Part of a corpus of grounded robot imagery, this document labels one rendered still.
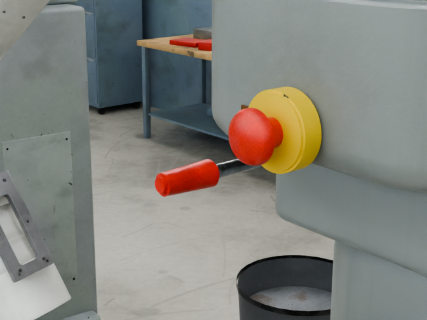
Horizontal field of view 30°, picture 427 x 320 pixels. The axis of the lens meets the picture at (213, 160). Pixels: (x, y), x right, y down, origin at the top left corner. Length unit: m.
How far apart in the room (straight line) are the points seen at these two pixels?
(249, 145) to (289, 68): 0.07
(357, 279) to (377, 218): 0.10
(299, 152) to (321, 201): 0.16
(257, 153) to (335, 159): 0.06
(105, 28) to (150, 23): 0.56
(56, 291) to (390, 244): 0.28
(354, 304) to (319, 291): 2.44
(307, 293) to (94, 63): 5.21
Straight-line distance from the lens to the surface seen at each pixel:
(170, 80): 8.14
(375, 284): 0.73
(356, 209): 0.68
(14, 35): 0.79
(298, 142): 0.54
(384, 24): 0.51
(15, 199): 0.68
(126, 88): 8.21
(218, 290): 4.32
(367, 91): 0.52
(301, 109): 0.54
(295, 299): 3.12
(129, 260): 4.69
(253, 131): 0.53
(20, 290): 0.68
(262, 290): 3.19
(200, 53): 6.41
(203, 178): 0.65
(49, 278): 0.69
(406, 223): 0.65
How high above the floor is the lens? 1.90
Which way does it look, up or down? 17 degrees down
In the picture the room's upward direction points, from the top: straight up
